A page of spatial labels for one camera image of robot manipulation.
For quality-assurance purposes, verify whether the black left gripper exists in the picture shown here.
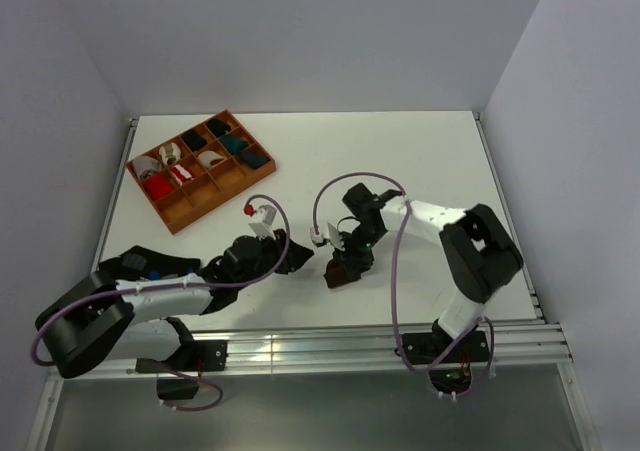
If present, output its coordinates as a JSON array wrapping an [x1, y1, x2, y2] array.
[[235, 228, 313, 290]]

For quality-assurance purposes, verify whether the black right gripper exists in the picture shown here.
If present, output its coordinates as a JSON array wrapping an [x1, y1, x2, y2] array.
[[332, 223, 386, 279]]

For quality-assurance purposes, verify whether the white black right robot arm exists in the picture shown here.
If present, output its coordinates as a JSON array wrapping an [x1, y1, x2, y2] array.
[[324, 183, 524, 361]]

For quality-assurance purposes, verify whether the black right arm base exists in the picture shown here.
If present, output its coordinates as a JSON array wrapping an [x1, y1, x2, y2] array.
[[401, 328, 494, 398]]

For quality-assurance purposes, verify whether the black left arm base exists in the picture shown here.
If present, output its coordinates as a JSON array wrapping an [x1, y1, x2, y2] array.
[[135, 340, 227, 412]]

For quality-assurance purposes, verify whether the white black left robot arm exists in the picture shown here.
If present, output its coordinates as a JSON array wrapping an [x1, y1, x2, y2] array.
[[31, 229, 314, 379]]

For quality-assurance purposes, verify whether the orange wooden divider tray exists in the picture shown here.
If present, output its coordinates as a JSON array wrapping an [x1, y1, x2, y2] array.
[[126, 110, 277, 235]]

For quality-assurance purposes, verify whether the dark teal rolled sock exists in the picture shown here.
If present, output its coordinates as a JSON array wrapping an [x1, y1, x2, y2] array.
[[240, 149, 269, 170]]

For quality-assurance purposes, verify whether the teal green rolled sock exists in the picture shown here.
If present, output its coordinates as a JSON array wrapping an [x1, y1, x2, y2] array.
[[219, 134, 249, 156]]

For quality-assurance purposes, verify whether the white red rolled sock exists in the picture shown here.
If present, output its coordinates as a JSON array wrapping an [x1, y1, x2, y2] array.
[[197, 150, 225, 169]]

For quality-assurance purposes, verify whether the red white striped sock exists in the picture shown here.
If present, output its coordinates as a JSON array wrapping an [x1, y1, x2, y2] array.
[[170, 165, 193, 186]]

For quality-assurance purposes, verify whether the black patterned sock pile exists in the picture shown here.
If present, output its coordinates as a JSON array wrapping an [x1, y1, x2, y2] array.
[[98, 245, 202, 281]]

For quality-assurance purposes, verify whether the beige brown rolled sock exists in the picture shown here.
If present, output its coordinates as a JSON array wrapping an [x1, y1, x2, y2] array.
[[158, 141, 182, 166]]

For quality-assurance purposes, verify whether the grey white rolled sock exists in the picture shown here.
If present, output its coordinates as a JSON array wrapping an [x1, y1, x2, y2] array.
[[131, 155, 163, 181]]

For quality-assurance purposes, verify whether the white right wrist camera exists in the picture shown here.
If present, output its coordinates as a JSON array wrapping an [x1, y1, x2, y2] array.
[[310, 222, 345, 251]]

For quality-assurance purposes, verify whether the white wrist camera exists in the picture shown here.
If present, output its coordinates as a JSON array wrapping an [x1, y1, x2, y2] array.
[[310, 222, 345, 251], [243, 204, 277, 239]]

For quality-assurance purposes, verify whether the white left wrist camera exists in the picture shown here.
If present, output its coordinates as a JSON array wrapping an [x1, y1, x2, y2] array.
[[243, 204, 277, 239]]

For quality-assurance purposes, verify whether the aluminium frame rail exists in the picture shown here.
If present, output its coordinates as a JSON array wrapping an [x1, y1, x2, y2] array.
[[47, 323, 574, 380]]

